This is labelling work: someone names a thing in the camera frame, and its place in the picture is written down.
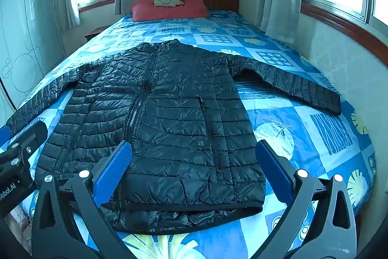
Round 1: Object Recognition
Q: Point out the black puffer jacket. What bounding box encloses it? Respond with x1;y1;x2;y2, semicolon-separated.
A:
6;39;342;235

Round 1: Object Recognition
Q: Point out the bed with blue patterned sheet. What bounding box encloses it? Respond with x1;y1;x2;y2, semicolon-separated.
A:
6;10;377;259

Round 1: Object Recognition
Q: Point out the red pillow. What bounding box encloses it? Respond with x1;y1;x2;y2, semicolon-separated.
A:
131;0;211;22

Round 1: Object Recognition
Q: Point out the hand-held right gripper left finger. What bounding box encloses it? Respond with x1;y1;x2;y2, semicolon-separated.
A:
30;140;134;259

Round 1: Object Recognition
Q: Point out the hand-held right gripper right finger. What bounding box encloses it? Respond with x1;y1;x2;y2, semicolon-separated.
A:
251;139;358;259

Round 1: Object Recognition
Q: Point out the wooden nightstand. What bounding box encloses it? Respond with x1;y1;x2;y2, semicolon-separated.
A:
84;27;105;41

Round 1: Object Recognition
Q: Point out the white wardrobe with circle pattern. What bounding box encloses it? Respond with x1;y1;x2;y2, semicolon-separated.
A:
0;0;66;126

